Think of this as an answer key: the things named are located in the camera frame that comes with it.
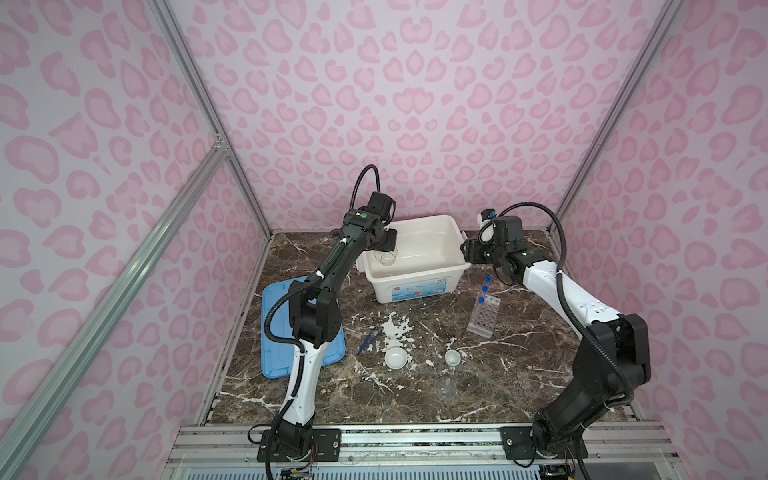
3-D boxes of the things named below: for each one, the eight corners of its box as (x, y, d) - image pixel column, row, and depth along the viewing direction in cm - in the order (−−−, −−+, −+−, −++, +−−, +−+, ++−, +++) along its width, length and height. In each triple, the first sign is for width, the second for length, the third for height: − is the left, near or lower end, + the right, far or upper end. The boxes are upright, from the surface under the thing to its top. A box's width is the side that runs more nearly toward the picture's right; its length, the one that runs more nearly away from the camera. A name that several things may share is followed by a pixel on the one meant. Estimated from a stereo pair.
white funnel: (381, 360, 89) (381, 357, 87) (394, 344, 92) (394, 342, 90) (398, 373, 87) (398, 370, 85) (410, 356, 90) (410, 354, 88)
